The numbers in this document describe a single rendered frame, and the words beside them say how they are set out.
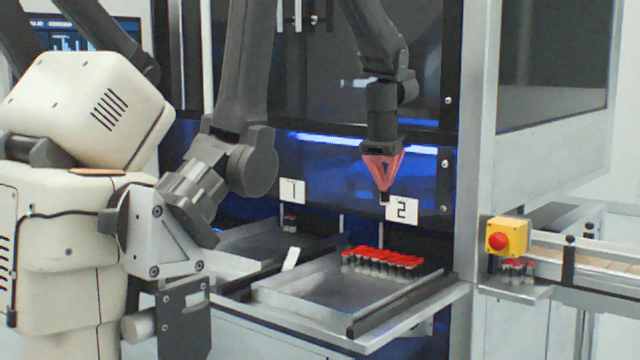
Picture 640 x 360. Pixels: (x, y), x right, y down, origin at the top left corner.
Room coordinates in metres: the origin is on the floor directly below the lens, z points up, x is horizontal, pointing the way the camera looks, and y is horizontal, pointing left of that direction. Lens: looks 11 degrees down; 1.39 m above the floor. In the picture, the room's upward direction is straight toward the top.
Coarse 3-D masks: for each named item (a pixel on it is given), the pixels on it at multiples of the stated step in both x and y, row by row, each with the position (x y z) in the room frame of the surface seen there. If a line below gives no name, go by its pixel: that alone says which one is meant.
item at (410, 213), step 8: (392, 200) 1.52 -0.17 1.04; (400, 200) 1.50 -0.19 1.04; (408, 200) 1.49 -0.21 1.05; (416, 200) 1.47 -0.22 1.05; (392, 208) 1.51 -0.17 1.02; (408, 208) 1.49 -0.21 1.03; (416, 208) 1.47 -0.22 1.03; (392, 216) 1.51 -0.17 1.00; (408, 216) 1.49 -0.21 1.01; (416, 216) 1.47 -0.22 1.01; (416, 224) 1.47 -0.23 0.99
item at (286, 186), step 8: (280, 184) 1.74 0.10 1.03; (288, 184) 1.72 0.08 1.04; (296, 184) 1.70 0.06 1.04; (304, 184) 1.69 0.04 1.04; (280, 192) 1.74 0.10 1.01; (288, 192) 1.72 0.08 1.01; (296, 192) 1.70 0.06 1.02; (304, 192) 1.69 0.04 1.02; (288, 200) 1.72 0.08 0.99; (296, 200) 1.70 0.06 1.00; (304, 200) 1.69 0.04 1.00
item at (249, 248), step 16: (256, 224) 1.78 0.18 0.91; (272, 224) 1.84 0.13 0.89; (224, 240) 1.69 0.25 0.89; (240, 240) 1.71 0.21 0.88; (256, 240) 1.71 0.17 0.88; (272, 240) 1.71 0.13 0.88; (288, 240) 1.71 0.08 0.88; (304, 240) 1.71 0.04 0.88; (320, 240) 1.60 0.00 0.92; (336, 240) 1.65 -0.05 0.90; (208, 256) 1.54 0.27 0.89; (224, 256) 1.50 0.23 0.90; (240, 256) 1.47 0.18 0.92; (256, 256) 1.57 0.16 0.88; (272, 256) 1.57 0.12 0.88
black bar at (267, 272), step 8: (320, 248) 1.58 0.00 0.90; (328, 248) 1.59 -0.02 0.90; (336, 248) 1.61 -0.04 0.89; (304, 256) 1.52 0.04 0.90; (312, 256) 1.54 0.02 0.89; (280, 264) 1.46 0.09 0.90; (296, 264) 1.49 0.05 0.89; (256, 272) 1.40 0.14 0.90; (264, 272) 1.41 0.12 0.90; (272, 272) 1.43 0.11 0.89; (232, 280) 1.35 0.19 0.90; (240, 280) 1.35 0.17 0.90; (248, 280) 1.37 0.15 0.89; (256, 280) 1.39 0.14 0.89; (224, 288) 1.31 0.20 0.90; (232, 288) 1.33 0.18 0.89; (240, 288) 1.35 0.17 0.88
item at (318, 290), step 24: (312, 264) 1.44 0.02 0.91; (336, 264) 1.51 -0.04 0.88; (264, 288) 1.27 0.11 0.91; (288, 288) 1.35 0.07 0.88; (312, 288) 1.35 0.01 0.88; (336, 288) 1.35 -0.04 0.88; (360, 288) 1.35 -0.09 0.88; (384, 288) 1.35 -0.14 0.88; (408, 288) 1.28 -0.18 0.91; (312, 312) 1.19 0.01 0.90; (336, 312) 1.15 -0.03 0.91; (360, 312) 1.15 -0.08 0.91
